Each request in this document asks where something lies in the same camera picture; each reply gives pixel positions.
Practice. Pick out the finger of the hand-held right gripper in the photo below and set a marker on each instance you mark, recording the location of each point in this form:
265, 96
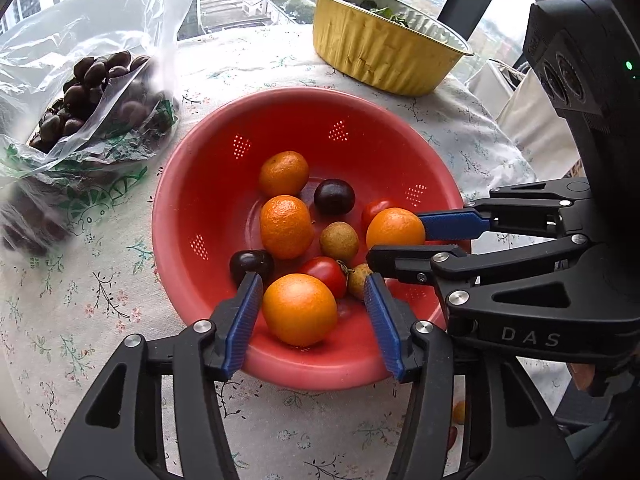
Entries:
400, 262
450, 225

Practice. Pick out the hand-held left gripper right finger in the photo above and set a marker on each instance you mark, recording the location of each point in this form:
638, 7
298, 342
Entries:
382, 320

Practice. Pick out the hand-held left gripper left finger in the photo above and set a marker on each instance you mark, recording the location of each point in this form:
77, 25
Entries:
247, 320

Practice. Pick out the orange mandarin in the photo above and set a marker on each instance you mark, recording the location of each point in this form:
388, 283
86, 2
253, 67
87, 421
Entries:
395, 230
459, 411
283, 173
286, 226
299, 309

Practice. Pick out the brown longan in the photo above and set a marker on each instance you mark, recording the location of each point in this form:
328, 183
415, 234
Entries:
339, 241
357, 282

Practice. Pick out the dark brown chestnut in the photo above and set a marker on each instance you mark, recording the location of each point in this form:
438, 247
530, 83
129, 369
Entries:
334, 196
250, 265

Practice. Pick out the red round tomato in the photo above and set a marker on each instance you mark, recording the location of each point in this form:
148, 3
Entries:
377, 210

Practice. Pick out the red oblong cherry tomato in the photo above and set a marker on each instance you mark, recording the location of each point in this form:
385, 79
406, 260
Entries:
325, 275

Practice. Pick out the red plastic colander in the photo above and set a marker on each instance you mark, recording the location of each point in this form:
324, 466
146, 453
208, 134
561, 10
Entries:
210, 200

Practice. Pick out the person's right hand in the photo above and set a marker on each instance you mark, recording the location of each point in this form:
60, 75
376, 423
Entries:
582, 377

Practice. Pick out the white bag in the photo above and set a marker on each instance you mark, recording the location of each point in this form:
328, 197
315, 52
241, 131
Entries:
530, 120

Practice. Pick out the dark red plum middle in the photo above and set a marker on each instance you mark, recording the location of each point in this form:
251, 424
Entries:
451, 437

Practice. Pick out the floral white tablecloth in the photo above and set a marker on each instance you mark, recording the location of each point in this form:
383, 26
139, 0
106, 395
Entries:
75, 310

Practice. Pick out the yellow foil container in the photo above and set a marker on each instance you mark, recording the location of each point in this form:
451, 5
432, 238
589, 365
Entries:
370, 50

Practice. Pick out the green printed plastic bag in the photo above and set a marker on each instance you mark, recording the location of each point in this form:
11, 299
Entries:
100, 195

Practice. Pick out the green leaves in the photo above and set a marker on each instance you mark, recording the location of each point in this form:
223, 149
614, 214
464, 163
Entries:
387, 10

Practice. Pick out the pile of bagged chestnuts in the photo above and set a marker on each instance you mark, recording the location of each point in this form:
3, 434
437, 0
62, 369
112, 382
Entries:
80, 95

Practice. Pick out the clear plastic bag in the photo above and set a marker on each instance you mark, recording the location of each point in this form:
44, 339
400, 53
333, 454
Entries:
75, 25

